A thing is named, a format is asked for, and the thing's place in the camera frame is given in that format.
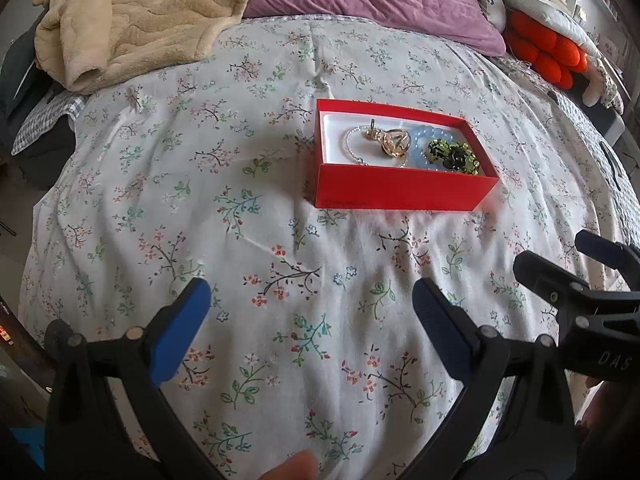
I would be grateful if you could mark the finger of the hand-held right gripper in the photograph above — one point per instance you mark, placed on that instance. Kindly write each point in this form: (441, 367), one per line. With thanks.
(550, 275)
(605, 252)

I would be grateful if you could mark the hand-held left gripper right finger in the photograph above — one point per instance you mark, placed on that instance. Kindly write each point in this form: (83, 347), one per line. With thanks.
(442, 330)

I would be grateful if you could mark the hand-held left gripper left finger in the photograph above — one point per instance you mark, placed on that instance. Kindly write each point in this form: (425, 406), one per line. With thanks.
(180, 330)

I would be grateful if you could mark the red cardboard box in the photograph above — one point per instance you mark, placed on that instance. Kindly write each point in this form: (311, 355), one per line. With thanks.
(400, 185)

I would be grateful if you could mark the gold flower brooch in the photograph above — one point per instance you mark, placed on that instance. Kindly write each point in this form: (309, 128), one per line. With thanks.
(395, 144)

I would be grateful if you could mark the small gold pin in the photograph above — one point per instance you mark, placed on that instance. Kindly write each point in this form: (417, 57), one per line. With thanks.
(369, 131)

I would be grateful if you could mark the person's left hand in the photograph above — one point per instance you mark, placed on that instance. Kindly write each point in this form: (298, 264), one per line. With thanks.
(292, 467)

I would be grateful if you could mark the floral bed sheet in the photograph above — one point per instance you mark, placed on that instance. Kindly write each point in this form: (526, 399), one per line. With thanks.
(225, 185)

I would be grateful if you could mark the orange plush toy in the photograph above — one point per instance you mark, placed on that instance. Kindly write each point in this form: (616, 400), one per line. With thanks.
(545, 50)

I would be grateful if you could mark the grey checked cloth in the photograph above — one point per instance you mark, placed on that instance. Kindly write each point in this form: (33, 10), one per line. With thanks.
(45, 120)

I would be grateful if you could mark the beige quilted blanket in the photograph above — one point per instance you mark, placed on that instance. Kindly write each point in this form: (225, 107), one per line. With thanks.
(150, 10)

